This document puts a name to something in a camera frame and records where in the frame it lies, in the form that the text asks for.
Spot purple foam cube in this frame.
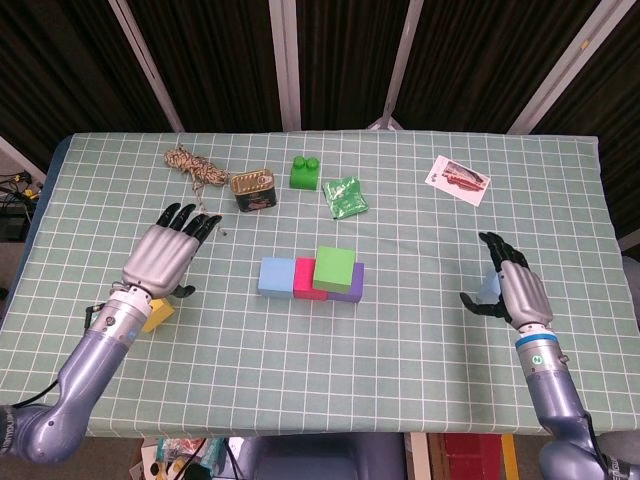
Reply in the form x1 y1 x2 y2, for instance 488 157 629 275
327 262 365 304

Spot yellow foam cube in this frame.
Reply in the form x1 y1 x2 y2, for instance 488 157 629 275
141 298 176 334

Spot pink foam cube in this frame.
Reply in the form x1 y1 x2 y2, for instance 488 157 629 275
292 257 330 302

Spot green toy building brick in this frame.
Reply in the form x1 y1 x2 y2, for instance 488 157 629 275
289 155 322 192

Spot green foam cube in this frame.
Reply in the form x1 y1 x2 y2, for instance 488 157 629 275
312 245 358 295

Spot white metal frame post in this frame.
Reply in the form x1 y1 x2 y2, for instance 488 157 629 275
108 0 185 133
369 0 426 132
504 0 616 135
0 134 49 186
268 0 303 132

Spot red cardboard box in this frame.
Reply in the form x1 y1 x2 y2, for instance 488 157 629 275
429 433 521 480

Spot white table leg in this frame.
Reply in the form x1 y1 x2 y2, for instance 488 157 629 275
409 432 431 480

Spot dark green luncheon meat can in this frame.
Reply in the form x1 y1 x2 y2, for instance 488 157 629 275
229 168 279 214

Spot braided rope bundle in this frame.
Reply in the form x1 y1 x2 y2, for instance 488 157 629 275
162 143 231 238

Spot green foil packet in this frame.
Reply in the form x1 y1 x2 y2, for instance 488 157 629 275
321 175 370 220

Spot teal printed plastic bag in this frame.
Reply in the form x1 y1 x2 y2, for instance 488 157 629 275
155 437 227 474

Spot white picture card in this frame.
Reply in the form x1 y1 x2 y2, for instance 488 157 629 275
424 154 492 208

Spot light blue foam cube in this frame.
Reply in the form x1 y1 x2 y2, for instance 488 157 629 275
257 256 297 300
477 269 502 304

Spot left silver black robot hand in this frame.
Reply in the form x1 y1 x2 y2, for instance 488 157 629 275
121 202 224 299

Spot black arm cable with connector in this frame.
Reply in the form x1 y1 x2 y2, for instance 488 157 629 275
582 412 610 464

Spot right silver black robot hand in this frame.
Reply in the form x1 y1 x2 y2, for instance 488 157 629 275
459 231 555 331

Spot tangled cables with yellow plugs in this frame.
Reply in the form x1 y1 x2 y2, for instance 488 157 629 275
0 172 44 201

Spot black box on floor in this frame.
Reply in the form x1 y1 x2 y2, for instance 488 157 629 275
0 212 29 241

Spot blue-grey robot torso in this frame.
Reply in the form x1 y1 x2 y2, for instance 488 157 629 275
238 433 407 480

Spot green checked tablecloth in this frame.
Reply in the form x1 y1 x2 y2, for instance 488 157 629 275
9 130 632 441

